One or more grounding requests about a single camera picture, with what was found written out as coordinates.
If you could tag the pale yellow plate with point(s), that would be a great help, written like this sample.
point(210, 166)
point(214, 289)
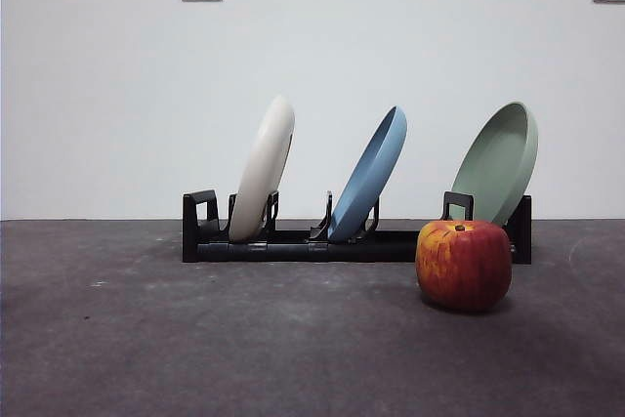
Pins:
point(263, 168)

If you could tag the red yellow apple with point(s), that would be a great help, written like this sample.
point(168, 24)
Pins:
point(464, 270)

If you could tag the blue plate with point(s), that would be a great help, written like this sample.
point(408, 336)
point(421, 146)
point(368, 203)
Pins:
point(371, 173)

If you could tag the black plate rack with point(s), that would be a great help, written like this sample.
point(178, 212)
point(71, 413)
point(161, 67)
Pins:
point(283, 251)

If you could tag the green plate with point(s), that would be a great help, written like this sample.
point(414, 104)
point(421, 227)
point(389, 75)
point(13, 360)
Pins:
point(493, 158)

